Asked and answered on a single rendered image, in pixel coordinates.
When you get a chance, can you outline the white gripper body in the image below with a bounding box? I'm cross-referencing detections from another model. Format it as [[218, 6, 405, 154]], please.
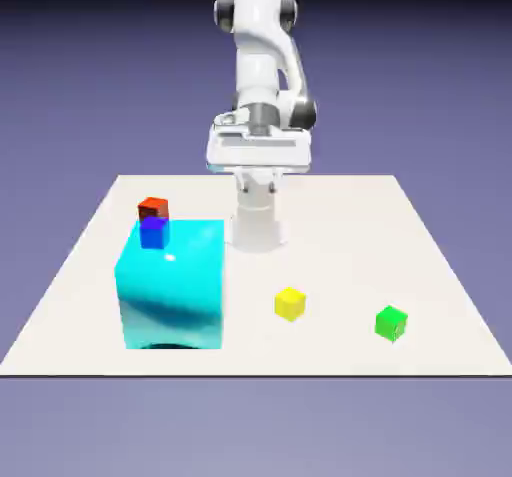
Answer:
[[205, 123, 313, 175]]

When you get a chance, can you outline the small red cube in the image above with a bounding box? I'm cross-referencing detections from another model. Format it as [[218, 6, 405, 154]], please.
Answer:
[[137, 196, 170, 223]]

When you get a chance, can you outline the small blue cube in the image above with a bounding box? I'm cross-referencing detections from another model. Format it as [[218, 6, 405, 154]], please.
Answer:
[[139, 215, 171, 251]]

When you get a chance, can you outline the small yellow cube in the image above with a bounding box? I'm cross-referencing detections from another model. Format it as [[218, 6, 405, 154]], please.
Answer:
[[274, 286, 308, 323]]

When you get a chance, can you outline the small green cube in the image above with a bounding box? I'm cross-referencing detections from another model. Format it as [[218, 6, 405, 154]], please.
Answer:
[[374, 304, 410, 343]]

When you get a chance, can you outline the large cyan box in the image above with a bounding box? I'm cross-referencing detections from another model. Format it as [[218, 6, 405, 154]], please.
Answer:
[[114, 219, 225, 351]]

